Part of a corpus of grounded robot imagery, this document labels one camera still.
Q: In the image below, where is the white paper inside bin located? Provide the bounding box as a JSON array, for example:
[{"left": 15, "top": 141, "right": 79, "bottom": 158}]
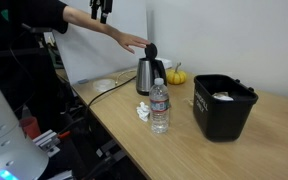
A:
[{"left": 212, "top": 91, "right": 235, "bottom": 102}]

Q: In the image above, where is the thick black power cable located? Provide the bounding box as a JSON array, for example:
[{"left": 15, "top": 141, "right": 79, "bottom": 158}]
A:
[{"left": 58, "top": 75, "right": 137, "bottom": 135}]

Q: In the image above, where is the clear plastic water bottle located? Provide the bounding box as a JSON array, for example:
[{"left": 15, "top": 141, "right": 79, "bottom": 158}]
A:
[{"left": 149, "top": 77, "right": 170, "bottom": 135}]

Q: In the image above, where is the metal clamp with orange handle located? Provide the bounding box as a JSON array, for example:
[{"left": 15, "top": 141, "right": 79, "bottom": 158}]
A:
[{"left": 32, "top": 128, "right": 72, "bottom": 158}]

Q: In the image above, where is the person's bare hand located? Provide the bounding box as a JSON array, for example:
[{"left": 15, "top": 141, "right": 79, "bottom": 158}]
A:
[{"left": 112, "top": 30, "right": 151, "bottom": 55}]

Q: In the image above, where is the black landfill only bin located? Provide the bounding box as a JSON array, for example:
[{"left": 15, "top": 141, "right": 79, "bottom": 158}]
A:
[{"left": 192, "top": 73, "right": 259, "bottom": 143}]

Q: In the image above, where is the thin white charging cable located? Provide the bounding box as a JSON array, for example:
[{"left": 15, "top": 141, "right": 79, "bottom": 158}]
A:
[{"left": 114, "top": 68, "right": 138, "bottom": 85}]

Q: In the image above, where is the person's bare forearm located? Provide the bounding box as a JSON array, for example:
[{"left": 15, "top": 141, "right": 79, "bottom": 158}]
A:
[{"left": 62, "top": 5, "right": 119, "bottom": 38}]

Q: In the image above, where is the clear tape roll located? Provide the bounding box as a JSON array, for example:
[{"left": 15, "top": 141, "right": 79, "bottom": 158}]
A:
[{"left": 92, "top": 78, "right": 117, "bottom": 94}]

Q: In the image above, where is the person in black shirt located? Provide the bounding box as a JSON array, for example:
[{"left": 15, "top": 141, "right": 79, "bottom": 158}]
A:
[{"left": 0, "top": 0, "right": 70, "bottom": 54}]

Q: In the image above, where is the stainless steel electric kettle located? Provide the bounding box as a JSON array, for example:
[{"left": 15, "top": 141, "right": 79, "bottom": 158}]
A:
[{"left": 135, "top": 42, "right": 168, "bottom": 97}]

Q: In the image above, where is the small orange pumpkin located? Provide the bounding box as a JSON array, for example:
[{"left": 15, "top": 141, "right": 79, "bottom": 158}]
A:
[{"left": 166, "top": 62, "right": 188, "bottom": 86}]

